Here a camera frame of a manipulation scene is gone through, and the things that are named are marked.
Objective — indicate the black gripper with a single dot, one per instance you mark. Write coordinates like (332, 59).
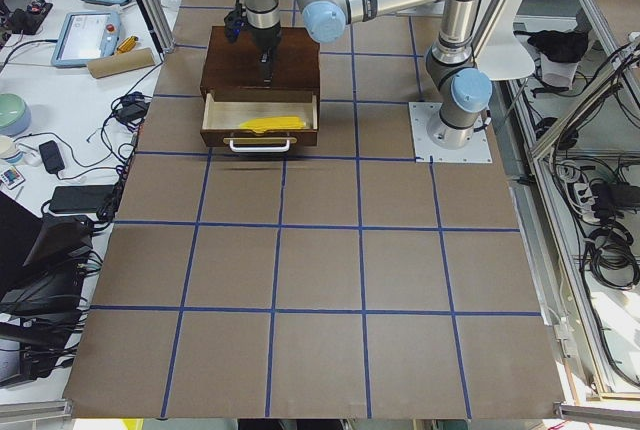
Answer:
(264, 39)

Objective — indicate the yellow toy corn cob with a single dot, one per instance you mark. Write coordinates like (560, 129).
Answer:
(273, 123)

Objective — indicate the light wood drawer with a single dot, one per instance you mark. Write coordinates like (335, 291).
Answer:
(226, 109)

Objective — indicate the dark wooden drawer cabinet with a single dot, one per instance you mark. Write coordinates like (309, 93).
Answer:
(237, 65)

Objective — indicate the cardboard tube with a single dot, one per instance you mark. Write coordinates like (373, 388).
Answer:
(120, 63)

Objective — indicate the blue teach pendant near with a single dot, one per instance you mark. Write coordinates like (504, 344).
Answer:
(86, 36)

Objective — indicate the black power brick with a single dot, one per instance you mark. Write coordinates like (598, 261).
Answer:
(79, 198)

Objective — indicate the black smartphone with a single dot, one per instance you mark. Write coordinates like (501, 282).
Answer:
(51, 157)

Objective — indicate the green round speaker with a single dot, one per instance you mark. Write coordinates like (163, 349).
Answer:
(15, 115)

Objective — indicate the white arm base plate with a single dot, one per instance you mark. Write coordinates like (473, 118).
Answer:
(435, 142)

